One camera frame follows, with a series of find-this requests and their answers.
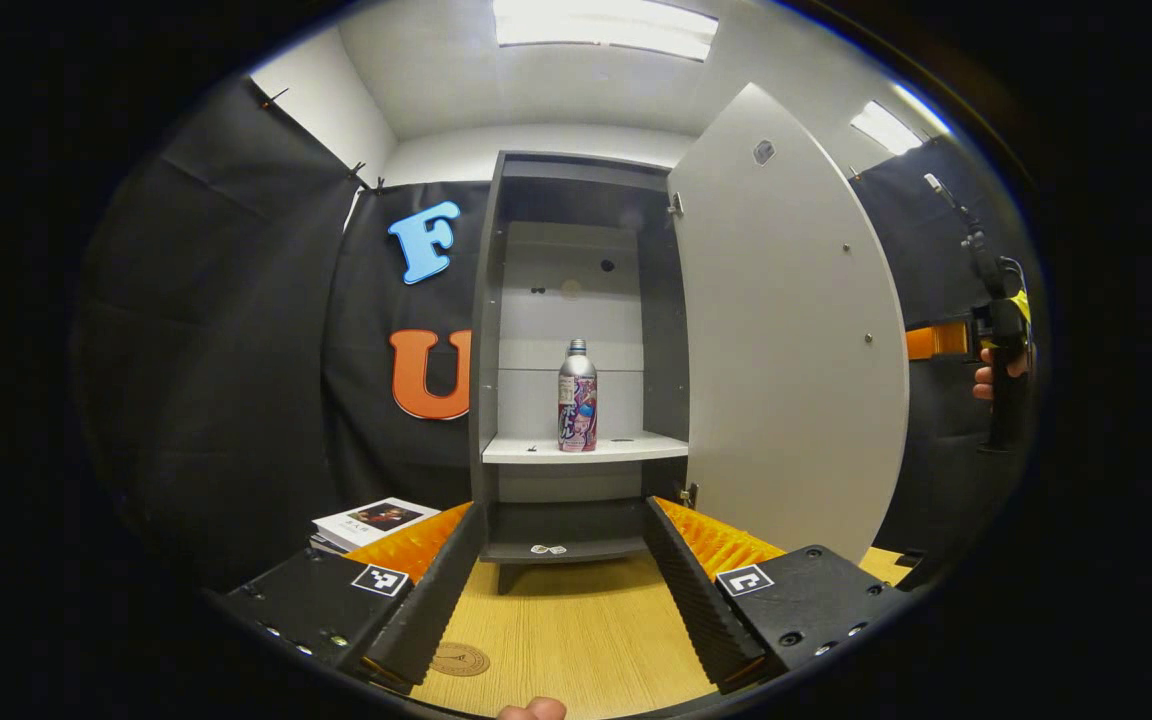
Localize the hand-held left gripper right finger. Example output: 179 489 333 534
641 497 912 696

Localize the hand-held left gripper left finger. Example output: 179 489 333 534
201 500 489 691

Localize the round brown coaster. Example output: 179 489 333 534
429 642 491 678

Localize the beige cabinet door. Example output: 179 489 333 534
668 83 910 564

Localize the silver printed bottle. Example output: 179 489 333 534
557 338 599 453

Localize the dark grey cabinet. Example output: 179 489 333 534
468 150 692 594

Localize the white cabinet shelf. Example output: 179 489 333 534
481 432 689 465

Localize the white picture book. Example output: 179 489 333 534
311 497 442 556

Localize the small ceiling light panel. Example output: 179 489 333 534
851 85 952 156

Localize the black backdrop cloth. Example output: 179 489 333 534
71 75 1037 591

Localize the large ceiling light panel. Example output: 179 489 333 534
493 0 719 61

